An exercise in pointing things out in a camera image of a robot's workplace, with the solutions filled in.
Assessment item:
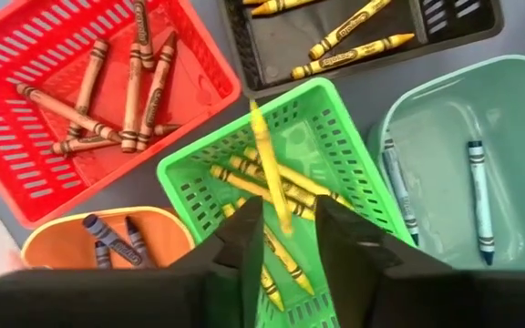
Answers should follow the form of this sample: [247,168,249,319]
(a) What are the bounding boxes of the green slotted basket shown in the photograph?
[156,77,417,328]

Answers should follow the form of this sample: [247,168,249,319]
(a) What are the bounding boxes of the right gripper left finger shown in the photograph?
[0,196,265,328]

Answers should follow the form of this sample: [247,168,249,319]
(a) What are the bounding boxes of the teal plastic bin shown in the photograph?
[366,54,525,274]

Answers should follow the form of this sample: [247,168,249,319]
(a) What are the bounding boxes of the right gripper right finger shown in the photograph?
[315,195,525,328]

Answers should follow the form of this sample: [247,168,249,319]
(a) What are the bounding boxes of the orange plastic bin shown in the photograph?
[20,205,196,270]

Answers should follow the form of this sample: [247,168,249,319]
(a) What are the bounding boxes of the red slotted basket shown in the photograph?
[0,0,243,229]

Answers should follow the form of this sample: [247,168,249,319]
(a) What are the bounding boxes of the purple crayon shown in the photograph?
[82,213,146,268]
[124,216,153,269]
[93,240,113,270]

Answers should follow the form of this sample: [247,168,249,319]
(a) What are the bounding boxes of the yellow-green crayon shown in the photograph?
[260,266,286,313]
[243,146,355,210]
[228,154,318,209]
[223,202,316,296]
[248,99,294,237]
[210,164,318,220]

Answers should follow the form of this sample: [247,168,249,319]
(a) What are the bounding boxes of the black slotted basket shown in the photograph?
[219,0,505,99]

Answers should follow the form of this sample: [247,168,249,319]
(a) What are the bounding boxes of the teal blue crayon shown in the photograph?
[466,139,497,267]
[380,136,421,247]

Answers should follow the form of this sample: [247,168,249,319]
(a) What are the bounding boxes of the yellow crayon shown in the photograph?
[291,33,415,81]
[251,0,318,17]
[308,0,391,60]

